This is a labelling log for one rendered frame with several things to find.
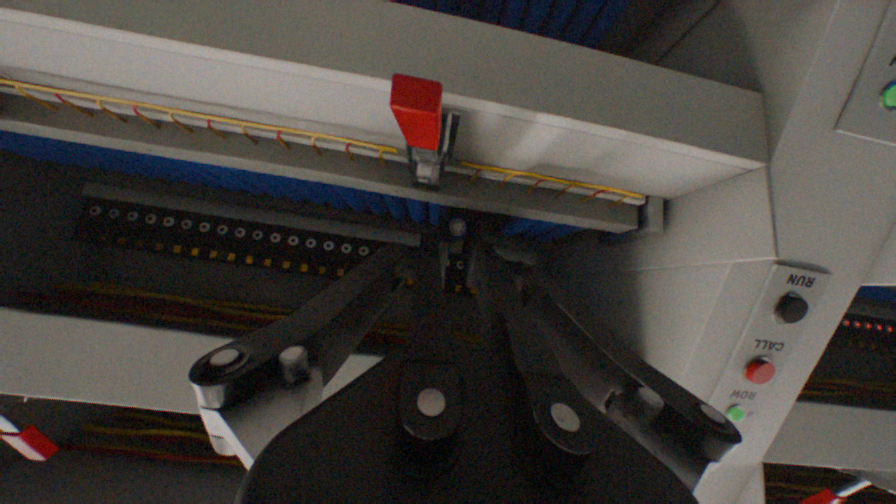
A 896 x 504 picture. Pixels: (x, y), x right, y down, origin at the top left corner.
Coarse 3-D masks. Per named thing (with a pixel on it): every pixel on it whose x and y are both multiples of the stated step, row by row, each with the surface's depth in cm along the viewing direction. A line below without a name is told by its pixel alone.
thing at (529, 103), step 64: (0, 0) 9; (64, 0) 9; (128, 0) 10; (192, 0) 10; (256, 0) 10; (320, 0) 11; (0, 64) 12; (64, 64) 12; (128, 64) 11; (192, 64) 11; (256, 64) 10; (320, 64) 10; (384, 64) 10; (448, 64) 11; (512, 64) 11; (576, 64) 12; (640, 64) 12; (320, 128) 14; (384, 128) 14; (512, 128) 12; (576, 128) 12; (640, 128) 11; (704, 128) 12; (128, 192) 26; (640, 192) 17; (704, 192) 15; (768, 192) 12; (512, 256) 30; (576, 256) 27; (640, 256) 19; (704, 256) 14; (768, 256) 11
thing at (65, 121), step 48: (0, 96) 14; (96, 96) 13; (96, 144) 15; (144, 144) 14; (192, 144) 15; (240, 144) 15; (288, 144) 15; (384, 192) 17; (432, 192) 16; (480, 192) 16; (528, 192) 16; (624, 192) 15
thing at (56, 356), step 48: (96, 288) 25; (0, 336) 13; (48, 336) 13; (96, 336) 14; (144, 336) 14; (192, 336) 14; (240, 336) 25; (384, 336) 25; (480, 336) 31; (0, 384) 13; (48, 384) 13; (96, 384) 13; (144, 384) 14; (336, 384) 15
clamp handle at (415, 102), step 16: (400, 80) 5; (416, 80) 5; (432, 80) 5; (400, 96) 6; (416, 96) 6; (432, 96) 6; (400, 112) 6; (416, 112) 6; (432, 112) 6; (400, 128) 7; (416, 128) 7; (432, 128) 6; (416, 144) 9; (432, 144) 8; (432, 160) 12; (416, 176) 12
